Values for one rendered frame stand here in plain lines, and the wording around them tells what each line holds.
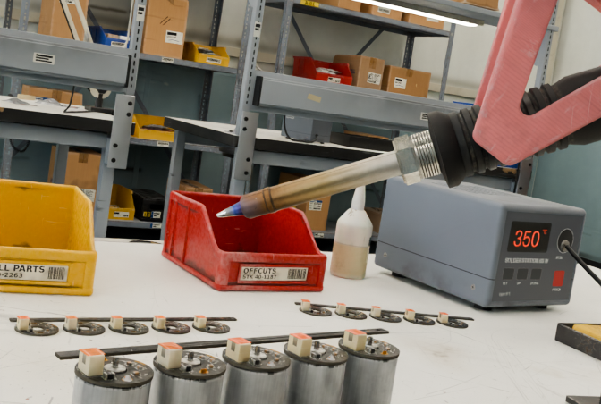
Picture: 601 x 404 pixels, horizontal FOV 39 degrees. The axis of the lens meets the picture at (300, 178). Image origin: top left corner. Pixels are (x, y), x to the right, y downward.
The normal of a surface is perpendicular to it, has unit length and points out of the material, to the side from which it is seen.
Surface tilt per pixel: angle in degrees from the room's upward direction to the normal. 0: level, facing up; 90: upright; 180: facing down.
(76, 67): 90
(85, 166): 91
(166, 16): 88
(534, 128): 98
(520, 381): 0
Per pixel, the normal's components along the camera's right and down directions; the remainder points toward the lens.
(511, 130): -0.22, 0.21
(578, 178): -0.86, -0.08
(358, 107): 0.48, 0.15
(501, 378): 0.15, -0.98
